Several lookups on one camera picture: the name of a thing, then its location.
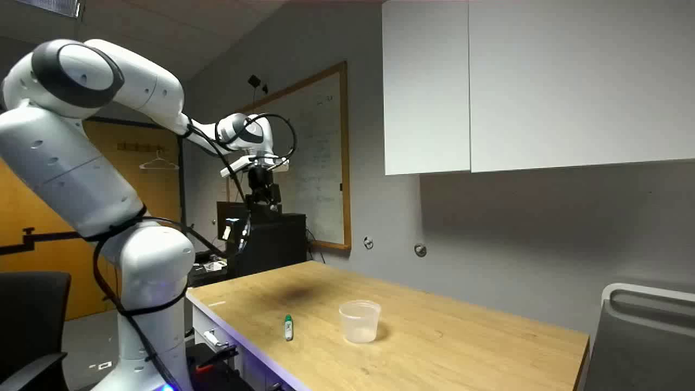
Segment black office chair left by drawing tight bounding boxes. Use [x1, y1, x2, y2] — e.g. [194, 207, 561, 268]
[0, 272, 72, 391]

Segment wooden door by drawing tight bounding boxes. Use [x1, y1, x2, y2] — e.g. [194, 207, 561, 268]
[0, 116, 192, 317]

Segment white wall cabinet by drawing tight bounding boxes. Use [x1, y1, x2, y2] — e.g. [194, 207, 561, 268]
[382, 0, 695, 177]

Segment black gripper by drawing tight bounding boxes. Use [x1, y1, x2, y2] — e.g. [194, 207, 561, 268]
[246, 168, 282, 210]

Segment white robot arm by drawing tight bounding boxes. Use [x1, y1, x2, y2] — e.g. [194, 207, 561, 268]
[0, 40, 284, 391]

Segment wood-framed whiteboard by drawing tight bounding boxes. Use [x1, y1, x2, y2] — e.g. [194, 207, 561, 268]
[246, 62, 353, 252]

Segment black monitor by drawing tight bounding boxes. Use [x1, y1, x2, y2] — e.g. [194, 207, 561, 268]
[218, 202, 309, 277]

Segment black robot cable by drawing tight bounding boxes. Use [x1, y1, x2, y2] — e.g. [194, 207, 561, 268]
[90, 110, 301, 391]

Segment grey green-capped marker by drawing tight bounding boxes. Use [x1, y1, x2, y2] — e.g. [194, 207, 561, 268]
[282, 316, 295, 341]

